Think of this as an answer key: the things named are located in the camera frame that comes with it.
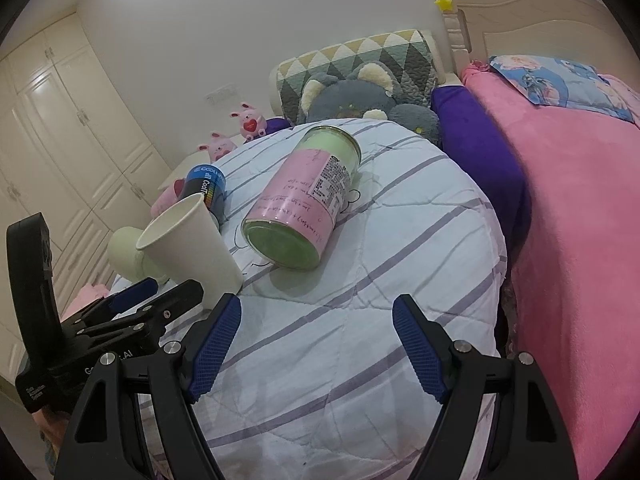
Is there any white paper cup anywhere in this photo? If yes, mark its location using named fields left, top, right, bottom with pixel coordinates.
left=136, top=193, right=243, bottom=306

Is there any pink plush bunny slipper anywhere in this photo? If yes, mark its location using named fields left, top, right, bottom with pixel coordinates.
left=151, top=132, right=238, bottom=219

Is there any blue silver tin can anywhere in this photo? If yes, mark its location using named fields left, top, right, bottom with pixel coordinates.
left=179, top=164, right=226, bottom=228

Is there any cream wardrobe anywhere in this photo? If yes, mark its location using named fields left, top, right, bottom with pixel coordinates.
left=0, top=12, right=174, bottom=386

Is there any pink blanket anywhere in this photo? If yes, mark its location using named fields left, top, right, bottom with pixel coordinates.
left=462, top=64, right=639, bottom=479

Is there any pink green tin can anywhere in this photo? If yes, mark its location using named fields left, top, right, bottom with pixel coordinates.
left=242, top=125, right=361, bottom=270

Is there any white striped quilt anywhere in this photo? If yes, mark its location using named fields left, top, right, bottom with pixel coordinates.
left=194, top=119, right=506, bottom=479

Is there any purple bed sheet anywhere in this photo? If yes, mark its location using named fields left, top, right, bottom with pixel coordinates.
left=432, top=86, right=532, bottom=259

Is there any grey bear plush toy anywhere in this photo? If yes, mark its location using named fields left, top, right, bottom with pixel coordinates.
left=299, top=62, right=442, bottom=148

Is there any pink cartoon pillow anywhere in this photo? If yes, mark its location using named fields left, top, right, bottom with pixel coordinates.
left=601, top=74, right=640, bottom=127

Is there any blue cartoon pillow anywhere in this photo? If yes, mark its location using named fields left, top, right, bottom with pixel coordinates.
left=489, top=54, right=634, bottom=124

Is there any triangle pattern quilted headboard cover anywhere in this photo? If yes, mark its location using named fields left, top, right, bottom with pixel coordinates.
left=269, top=29, right=446, bottom=125

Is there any cream wooden headboard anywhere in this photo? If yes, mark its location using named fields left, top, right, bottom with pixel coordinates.
left=440, top=0, right=639, bottom=90

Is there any yellow star sticker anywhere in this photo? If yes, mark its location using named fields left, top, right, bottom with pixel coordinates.
left=434, top=0, right=454, bottom=13

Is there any wall socket panel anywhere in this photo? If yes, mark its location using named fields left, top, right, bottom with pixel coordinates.
left=205, top=84, right=238, bottom=105

